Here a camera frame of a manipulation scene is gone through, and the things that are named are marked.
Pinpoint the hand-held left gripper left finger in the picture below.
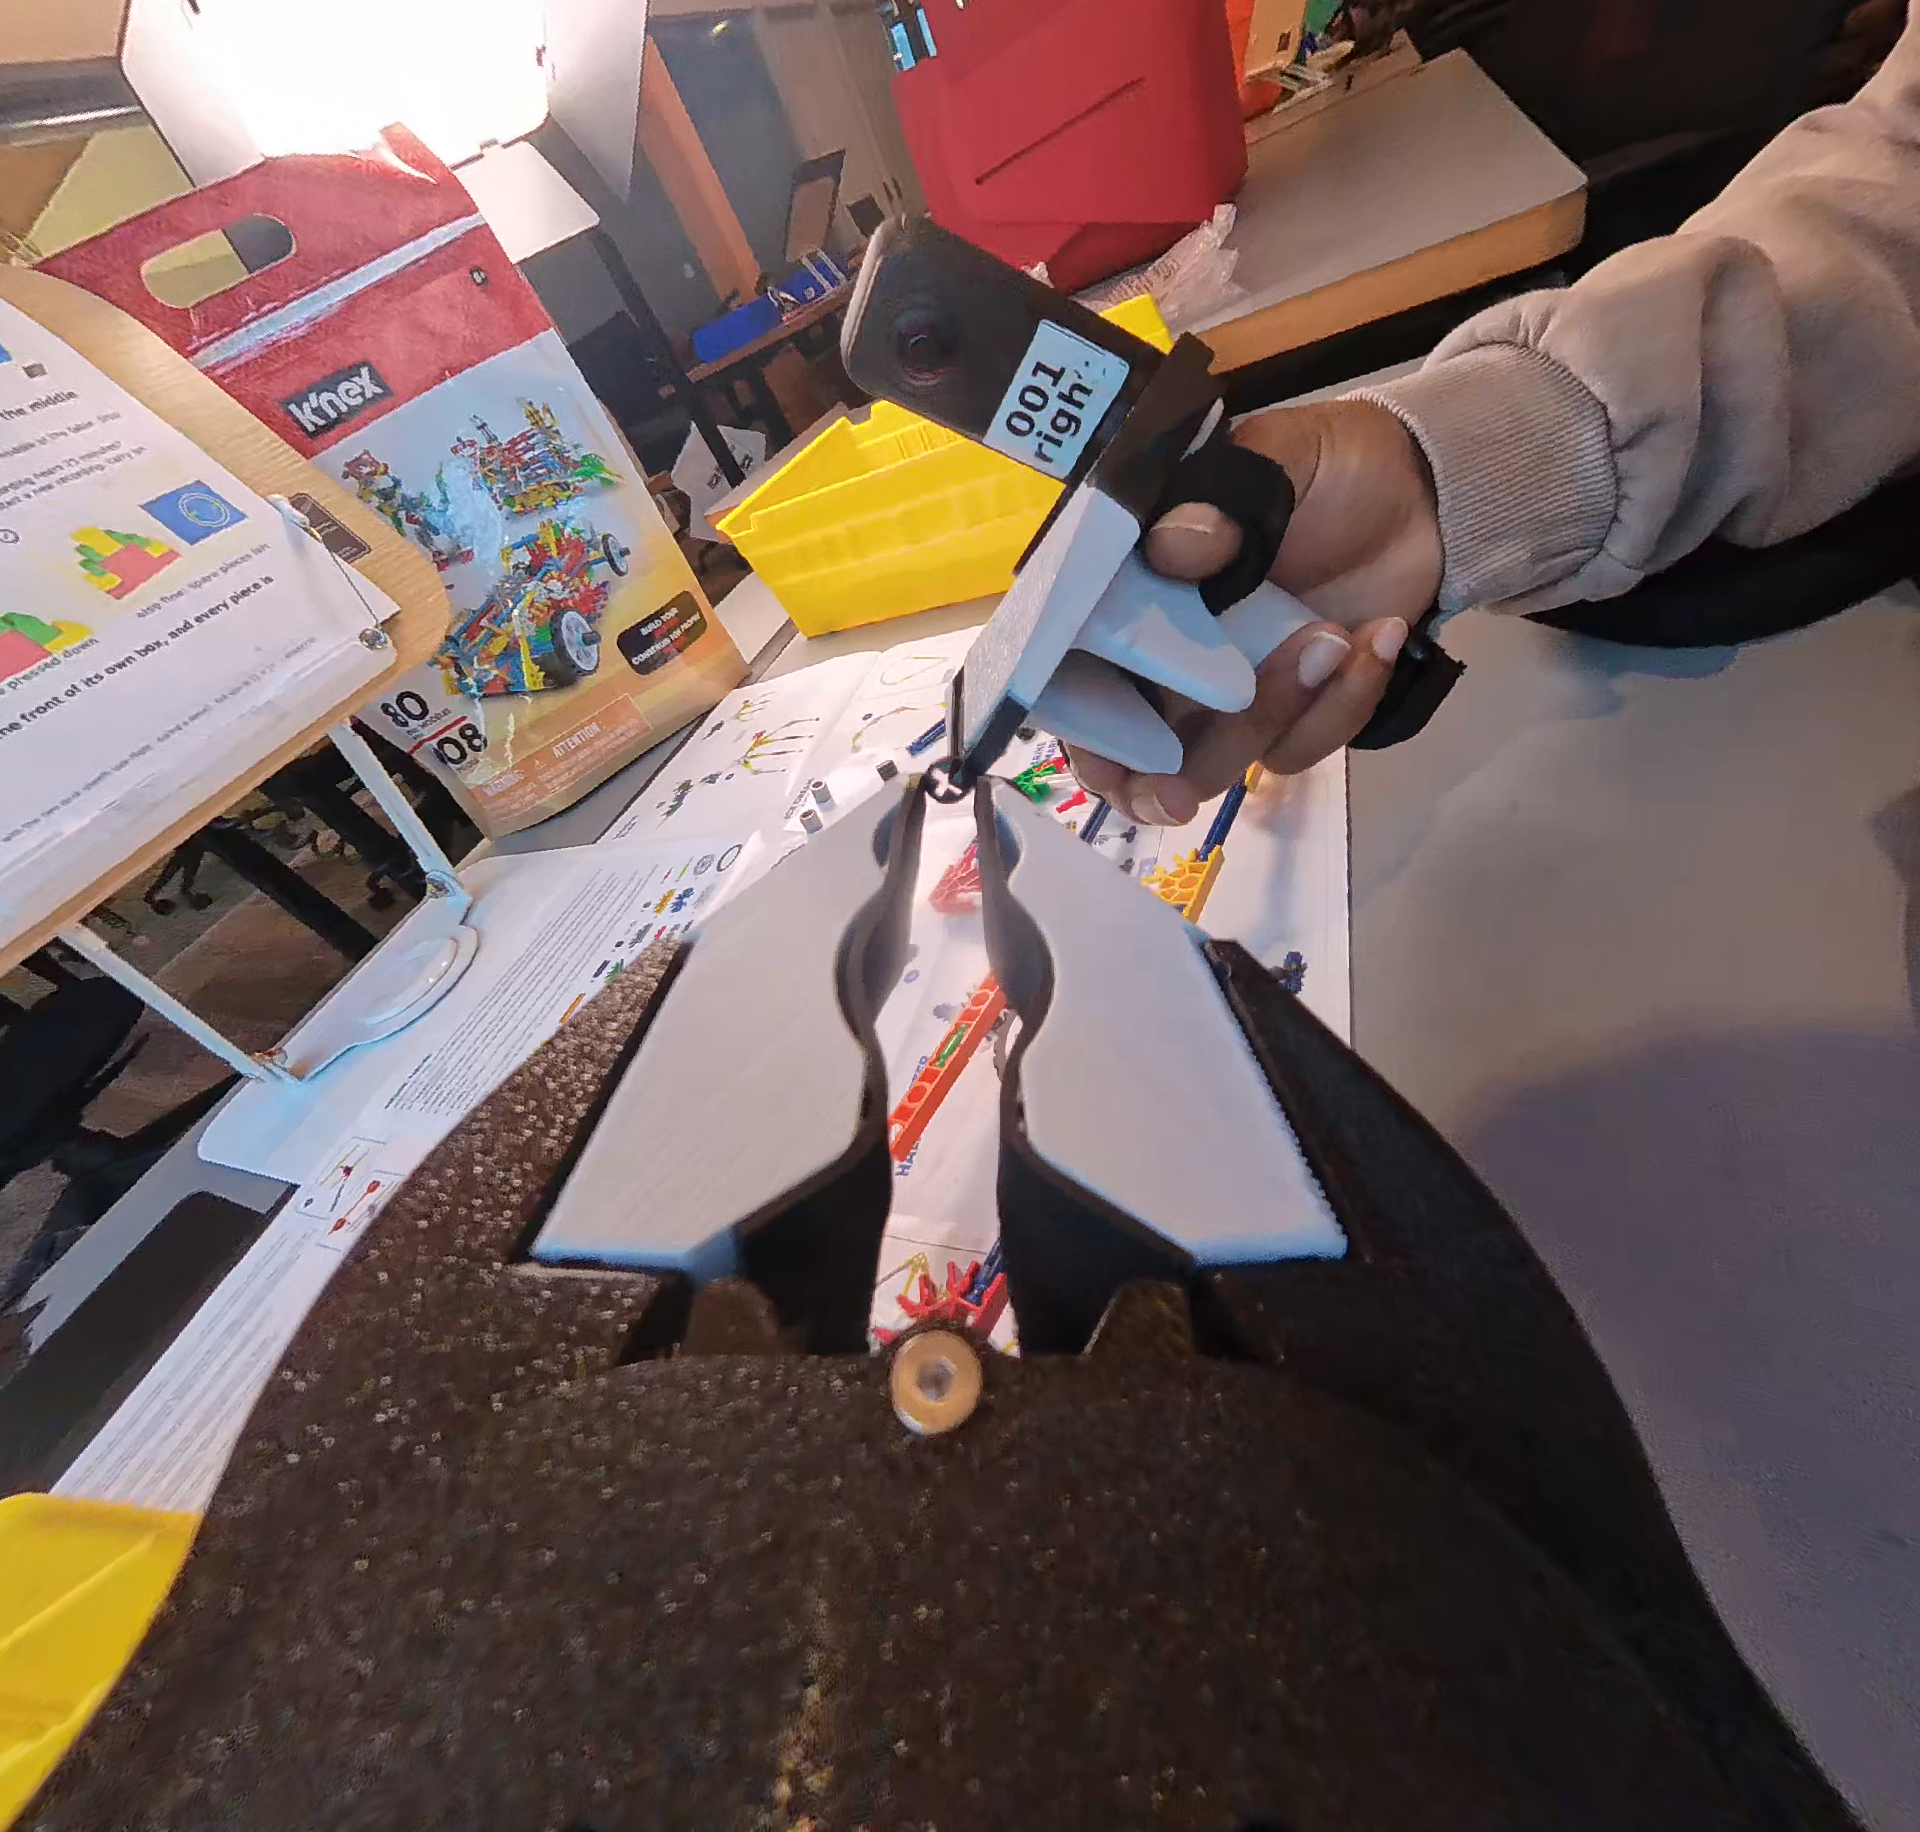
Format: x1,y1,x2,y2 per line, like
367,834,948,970
536,783,926,1348

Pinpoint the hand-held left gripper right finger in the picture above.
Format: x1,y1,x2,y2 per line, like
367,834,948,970
976,783,1345,1348

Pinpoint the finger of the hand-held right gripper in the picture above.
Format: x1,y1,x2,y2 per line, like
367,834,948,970
956,483,1144,787
1021,663,1189,784

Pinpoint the blue rod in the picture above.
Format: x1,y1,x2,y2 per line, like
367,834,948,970
889,712,968,801

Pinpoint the yellow plastic bin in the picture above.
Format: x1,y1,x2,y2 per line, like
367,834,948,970
0,1494,199,1832
716,293,1179,637

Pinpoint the colourful construction toy model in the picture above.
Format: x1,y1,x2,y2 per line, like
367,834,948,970
880,753,1269,1341

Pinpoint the grey desk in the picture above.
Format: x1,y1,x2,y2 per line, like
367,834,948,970
0,558,1920,1832

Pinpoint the person's right hand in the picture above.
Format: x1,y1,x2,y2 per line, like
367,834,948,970
1080,392,1448,830

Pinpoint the printed instruction sheet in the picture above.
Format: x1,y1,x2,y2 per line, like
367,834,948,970
60,617,1353,1520

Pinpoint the clear plastic bag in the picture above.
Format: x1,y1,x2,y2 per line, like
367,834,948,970
1122,197,1250,334

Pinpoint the red bag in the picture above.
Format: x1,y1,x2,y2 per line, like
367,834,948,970
896,0,1250,292

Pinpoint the white stand base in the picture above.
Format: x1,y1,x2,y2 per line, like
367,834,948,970
60,723,708,1190

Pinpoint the beige table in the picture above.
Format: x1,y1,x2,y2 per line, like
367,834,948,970
1076,47,1590,382

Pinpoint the cardboard toy box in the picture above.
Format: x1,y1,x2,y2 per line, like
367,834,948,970
43,136,750,831

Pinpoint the white light panel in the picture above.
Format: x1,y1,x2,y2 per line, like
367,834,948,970
120,0,655,185

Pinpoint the black rounded object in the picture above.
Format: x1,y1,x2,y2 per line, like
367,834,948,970
1546,467,1920,652

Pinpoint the printed instruction board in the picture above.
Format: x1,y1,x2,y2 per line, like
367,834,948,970
0,269,458,970

